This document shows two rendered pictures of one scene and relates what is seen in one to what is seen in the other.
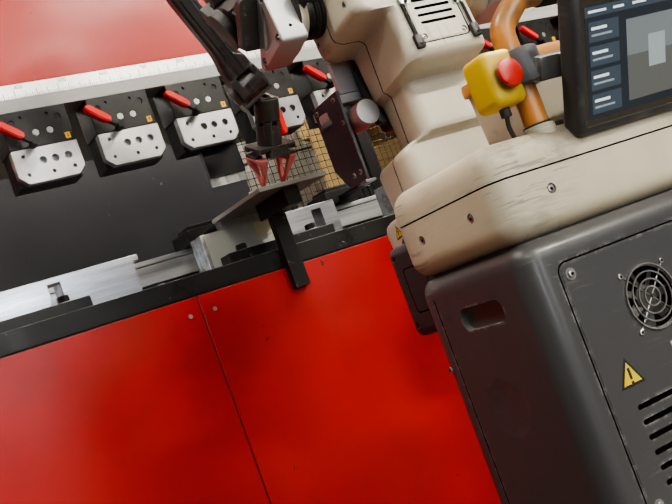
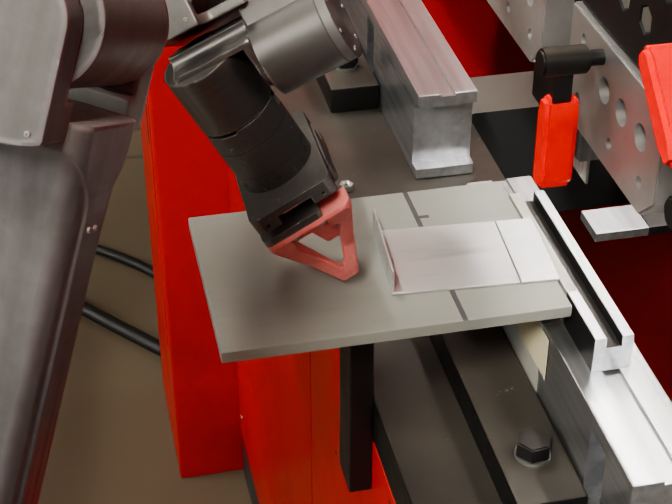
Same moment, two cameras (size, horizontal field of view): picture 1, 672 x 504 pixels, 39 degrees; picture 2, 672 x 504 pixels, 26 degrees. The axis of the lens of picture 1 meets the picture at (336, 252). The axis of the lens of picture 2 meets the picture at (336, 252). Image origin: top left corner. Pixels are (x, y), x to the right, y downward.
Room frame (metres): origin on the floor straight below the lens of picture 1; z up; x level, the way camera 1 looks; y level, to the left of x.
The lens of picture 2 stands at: (2.49, -0.77, 1.65)
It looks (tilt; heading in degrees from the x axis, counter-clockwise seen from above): 35 degrees down; 111
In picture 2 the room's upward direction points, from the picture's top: straight up
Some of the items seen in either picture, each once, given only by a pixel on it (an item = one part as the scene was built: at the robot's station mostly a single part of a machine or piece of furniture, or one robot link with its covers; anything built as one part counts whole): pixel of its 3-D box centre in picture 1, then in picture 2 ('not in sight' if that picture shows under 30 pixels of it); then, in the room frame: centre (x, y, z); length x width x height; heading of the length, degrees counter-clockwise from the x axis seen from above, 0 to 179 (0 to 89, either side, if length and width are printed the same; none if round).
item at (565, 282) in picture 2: (245, 218); (540, 255); (2.31, 0.18, 0.99); 0.14 x 0.01 x 0.03; 123
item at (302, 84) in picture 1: (328, 91); not in sight; (2.52, -0.13, 1.26); 0.15 x 0.09 x 0.17; 123
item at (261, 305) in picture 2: (267, 198); (371, 265); (2.19, 0.11, 1.00); 0.26 x 0.18 x 0.01; 33
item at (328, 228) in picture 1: (279, 245); (490, 385); (2.29, 0.12, 0.89); 0.30 x 0.05 x 0.03; 123
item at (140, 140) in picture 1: (121, 133); not in sight; (2.19, 0.37, 1.26); 0.15 x 0.09 x 0.17; 123
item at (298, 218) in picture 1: (270, 237); (569, 356); (2.34, 0.14, 0.92); 0.39 x 0.06 x 0.10; 123
